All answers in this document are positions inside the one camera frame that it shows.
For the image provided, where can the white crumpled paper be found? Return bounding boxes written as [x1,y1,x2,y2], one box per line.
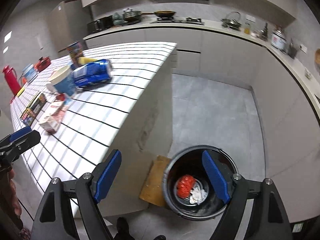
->
[189,181,208,205]

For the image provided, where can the blue lidded container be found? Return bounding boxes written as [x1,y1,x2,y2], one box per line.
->
[22,64,38,83]

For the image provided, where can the red metal box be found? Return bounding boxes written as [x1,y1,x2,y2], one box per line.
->
[34,57,51,72]

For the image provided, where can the black frying pan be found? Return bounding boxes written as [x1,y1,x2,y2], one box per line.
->
[142,10,176,18]

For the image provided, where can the red crumpled plastic bag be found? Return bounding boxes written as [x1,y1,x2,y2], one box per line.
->
[176,175,196,198]

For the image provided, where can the colourful snack can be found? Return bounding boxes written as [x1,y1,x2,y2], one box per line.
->
[66,41,84,68]

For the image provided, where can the black yellow snack box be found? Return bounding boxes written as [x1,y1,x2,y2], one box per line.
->
[20,92,47,126]

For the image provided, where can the black utensil holder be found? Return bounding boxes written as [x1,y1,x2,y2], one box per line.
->
[287,39,298,59]

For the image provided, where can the woven bamboo basket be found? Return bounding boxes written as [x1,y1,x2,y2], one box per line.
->
[315,48,320,66]

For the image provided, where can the beige refrigerator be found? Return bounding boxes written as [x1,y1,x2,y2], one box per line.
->
[47,0,91,54]

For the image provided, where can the blue white paper cup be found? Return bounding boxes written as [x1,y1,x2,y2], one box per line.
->
[49,65,76,98]

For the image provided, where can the white rice cooker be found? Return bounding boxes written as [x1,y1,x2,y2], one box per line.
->
[271,26,286,50]

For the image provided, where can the dark glass bottle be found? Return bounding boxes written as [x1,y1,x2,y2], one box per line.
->
[260,22,268,41]

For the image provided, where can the green ceramic jar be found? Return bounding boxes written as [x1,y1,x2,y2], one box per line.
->
[112,12,125,26]

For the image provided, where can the yellow liquid jar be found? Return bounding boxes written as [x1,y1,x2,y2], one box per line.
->
[244,22,251,35]

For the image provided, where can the black round trash bin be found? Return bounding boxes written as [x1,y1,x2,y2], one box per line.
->
[162,145,239,221]

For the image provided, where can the red thermos jug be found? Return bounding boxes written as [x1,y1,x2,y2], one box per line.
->
[2,65,21,96]

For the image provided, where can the white red milk carton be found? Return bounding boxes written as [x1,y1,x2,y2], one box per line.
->
[39,100,67,133]

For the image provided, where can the gas stove top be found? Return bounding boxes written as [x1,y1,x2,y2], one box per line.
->
[152,17,204,25]

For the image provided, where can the blue crushed drink can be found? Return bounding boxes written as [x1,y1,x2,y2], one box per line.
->
[73,59,112,88]

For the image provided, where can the wooden board on floor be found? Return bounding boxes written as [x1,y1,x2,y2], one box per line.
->
[139,155,171,207]

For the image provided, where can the black microwave oven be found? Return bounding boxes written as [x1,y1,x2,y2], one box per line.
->
[87,15,114,34]

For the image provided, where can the grey lidded pot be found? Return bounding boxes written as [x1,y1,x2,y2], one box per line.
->
[123,8,142,22]

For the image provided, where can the yellow sponge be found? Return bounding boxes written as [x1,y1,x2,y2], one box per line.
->
[78,57,97,66]

